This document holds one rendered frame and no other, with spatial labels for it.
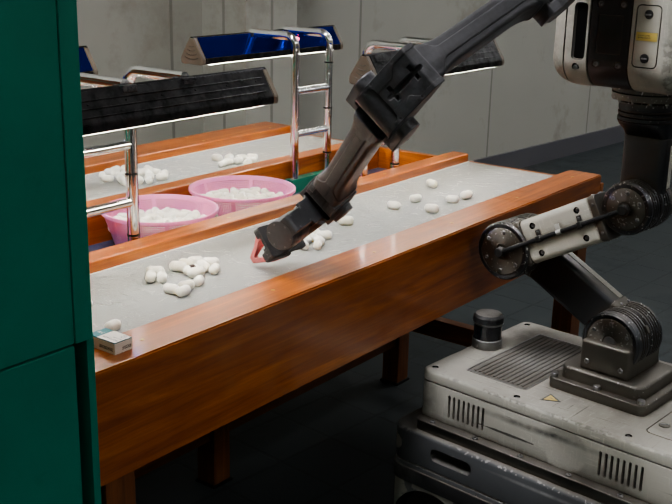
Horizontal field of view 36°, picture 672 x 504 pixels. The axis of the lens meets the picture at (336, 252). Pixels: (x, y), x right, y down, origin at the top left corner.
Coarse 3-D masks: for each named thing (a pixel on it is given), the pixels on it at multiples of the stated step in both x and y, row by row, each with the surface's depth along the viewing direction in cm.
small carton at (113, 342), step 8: (104, 328) 161; (96, 336) 158; (104, 336) 158; (112, 336) 158; (120, 336) 158; (128, 336) 158; (96, 344) 158; (104, 344) 157; (112, 344) 156; (120, 344) 157; (128, 344) 158; (112, 352) 156; (120, 352) 157
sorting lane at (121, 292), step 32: (384, 192) 271; (416, 192) 271; (448, 192) 272; (480, 192) 273; (256, 224) 237; (352, 224) 240; (384, 224) 240; (416, 224) 241; (160, 256) 213; (224, 256) 214; (288, 256) 215; (320, 256) 215; (96, 288) 193; (128, 288) 193; (160, 288) 194; (224, 288) 194; (96, 320) 177; (128, 320) 177
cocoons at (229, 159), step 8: (216, 160) 302; (224, 160) 295; (232, 160) 298; (240, 160) 299; (248, 160) 297; (256, 160) 301; (112, 168) 283; (120, 168) 285; (144, 168) 283; (152, 168) 285; (104, 176) 274; (112, 176) 274; (120, 176) 273; (144, 176) 276; (152, 176) 276; (160, 176) 277
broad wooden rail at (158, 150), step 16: (240, 128) 341; (256, 128) 342; (272, 128) 342; (288, 128) 347; (144, 144) 312; (160, 144) 312; (176, 144) 313; (192, 144) 314; (208, 144) 318; (224, 144) 324; (96, 160) 289; (112, 160) 289; (144, 160) 298
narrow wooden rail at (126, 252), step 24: (408, 168) 288; (432, 168) 295; (360, 192) 268; (240, 216) 235; (264, 216) 239; (144, 240) 215; (168, 240) 216; (192, 240) 222; (96, 264) 201; (120, 264) 206
